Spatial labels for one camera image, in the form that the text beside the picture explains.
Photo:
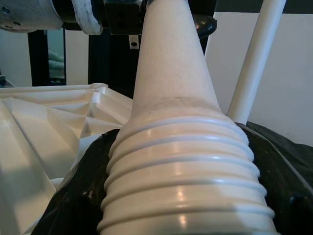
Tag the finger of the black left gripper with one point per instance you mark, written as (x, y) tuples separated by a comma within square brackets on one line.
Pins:
[(206, 24)]

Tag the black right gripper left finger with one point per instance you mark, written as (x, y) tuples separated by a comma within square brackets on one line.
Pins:
[(73, 195)]

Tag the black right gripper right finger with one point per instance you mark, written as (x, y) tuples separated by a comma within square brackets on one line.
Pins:
[(288, 195)]

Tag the white plastic table leg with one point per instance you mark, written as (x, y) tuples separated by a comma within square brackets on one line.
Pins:
[(176, 122), (259, 61)]

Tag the white plastic table top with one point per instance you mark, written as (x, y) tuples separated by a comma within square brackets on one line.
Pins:
[(36, 137)]

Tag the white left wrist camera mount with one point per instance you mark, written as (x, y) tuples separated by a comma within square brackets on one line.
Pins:
[(85, 17)]

